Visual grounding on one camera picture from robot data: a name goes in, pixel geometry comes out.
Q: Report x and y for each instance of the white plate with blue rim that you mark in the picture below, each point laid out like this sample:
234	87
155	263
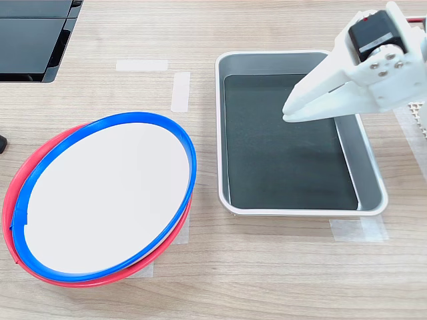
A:
106	196

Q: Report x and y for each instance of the pale perforated plate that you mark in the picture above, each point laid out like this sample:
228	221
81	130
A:
417	113

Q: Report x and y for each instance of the steel tray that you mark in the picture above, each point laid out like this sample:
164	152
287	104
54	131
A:
370	166

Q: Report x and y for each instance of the black mat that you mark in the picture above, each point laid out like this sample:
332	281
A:
287	160

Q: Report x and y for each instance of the clear tape strip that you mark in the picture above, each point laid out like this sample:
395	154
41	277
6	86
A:
145	271
141	65
184	230
180	91
358	230

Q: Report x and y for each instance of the black glossy device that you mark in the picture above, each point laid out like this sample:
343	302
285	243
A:
30	40

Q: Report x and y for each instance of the small black object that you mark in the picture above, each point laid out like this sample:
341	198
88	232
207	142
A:
2	144

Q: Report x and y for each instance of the white plate with red rim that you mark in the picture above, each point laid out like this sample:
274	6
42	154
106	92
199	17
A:
6	213

